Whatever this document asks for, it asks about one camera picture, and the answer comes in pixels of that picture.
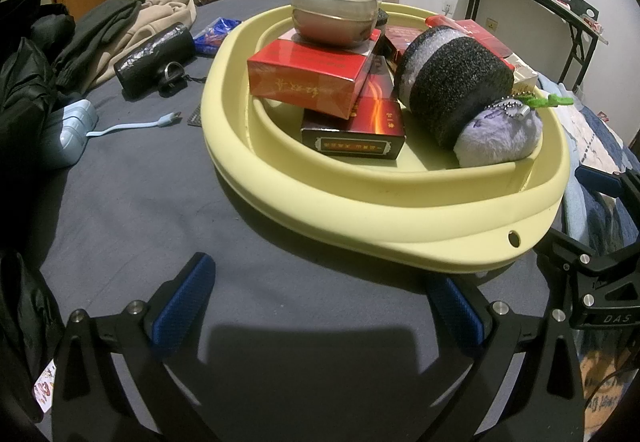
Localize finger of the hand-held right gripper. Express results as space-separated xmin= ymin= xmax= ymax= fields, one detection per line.
xmin=533 ymin=229 xmax=610 ymax=273
xmin=574 ymin=165 xmax=640 ymax=203

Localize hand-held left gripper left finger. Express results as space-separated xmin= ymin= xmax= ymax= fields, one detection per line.
xmin=51 ymin=252 xmax=217 ymax=442

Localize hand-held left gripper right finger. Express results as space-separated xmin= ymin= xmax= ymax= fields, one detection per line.
xmin=425 ymin=274 xmax=586 ymax=442

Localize purple plush keychain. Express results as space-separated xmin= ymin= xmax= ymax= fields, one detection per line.
xmin=453 ymin=90 xmax=577 ymax=168

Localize yellow plastic basin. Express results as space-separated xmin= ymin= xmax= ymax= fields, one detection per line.
xmin=201 ymin=2 xmax=571 ymax=275

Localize small black foam cylinder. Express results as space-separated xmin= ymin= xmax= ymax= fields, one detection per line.
xmin=394 ymin=24 xmax=516 ymax=149

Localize red and silver carton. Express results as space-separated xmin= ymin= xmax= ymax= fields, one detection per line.
xmin=424 ymin=14 xmax=540 ymax=96

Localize dark brown box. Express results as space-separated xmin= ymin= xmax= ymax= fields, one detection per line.
xmin=300 ymin=66 xmax=407 ymax=161

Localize round tin with black knob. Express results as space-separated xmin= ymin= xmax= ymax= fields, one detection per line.
xmin=291 ymin=0 xmax=384 ymax=53

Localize blue plaid blanket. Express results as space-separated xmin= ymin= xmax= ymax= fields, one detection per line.
xmin=537 ymin=74 xmax=640 ymax=428

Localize printed paper tag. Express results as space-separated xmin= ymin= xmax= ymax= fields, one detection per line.
xmin=32 ymin=361 xmax=57 ymax=411

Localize black chair back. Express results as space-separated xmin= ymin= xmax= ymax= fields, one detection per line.
xmin=557 ymin=0 xmax=599 ymax=20

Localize light blue case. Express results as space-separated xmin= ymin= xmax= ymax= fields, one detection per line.
xmin=39 ymin=98 xmax=99 ymax=171

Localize black pouch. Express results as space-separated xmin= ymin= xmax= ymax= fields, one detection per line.
xmin=113 ymin=24 xmax=196 ymax=100

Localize blue packet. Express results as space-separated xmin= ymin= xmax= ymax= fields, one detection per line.
xmin=192 ymin=16 xmax=244 ymax=58

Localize dark green clothing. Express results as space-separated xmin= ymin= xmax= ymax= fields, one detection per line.
xmin=49 ymin=0 xmax=146 ymax=88

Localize black jacket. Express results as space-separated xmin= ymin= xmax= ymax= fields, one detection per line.
xmin=0 ymin=0 xmax=77 ymax=423

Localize beige clothing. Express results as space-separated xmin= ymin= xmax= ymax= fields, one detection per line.
xmin=94 ymin=0 xmax=199 ymax=88

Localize light blue cable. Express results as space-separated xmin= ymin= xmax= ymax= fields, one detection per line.
xmin=87 ymin=110 xmax=184 ymax=139

